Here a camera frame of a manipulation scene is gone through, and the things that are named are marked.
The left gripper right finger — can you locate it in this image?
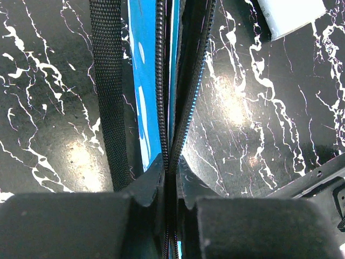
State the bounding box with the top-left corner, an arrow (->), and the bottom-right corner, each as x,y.
177,159 -> 344,258

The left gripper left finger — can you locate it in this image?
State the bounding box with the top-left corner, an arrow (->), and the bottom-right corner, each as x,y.
1,155 -> 163,258

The blue racket bag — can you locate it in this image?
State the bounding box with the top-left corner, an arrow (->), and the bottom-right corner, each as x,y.
89,1 -> 216,258

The white shuttlecock tube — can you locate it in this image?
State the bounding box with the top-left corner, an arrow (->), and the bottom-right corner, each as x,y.
258,0 -> 327,41

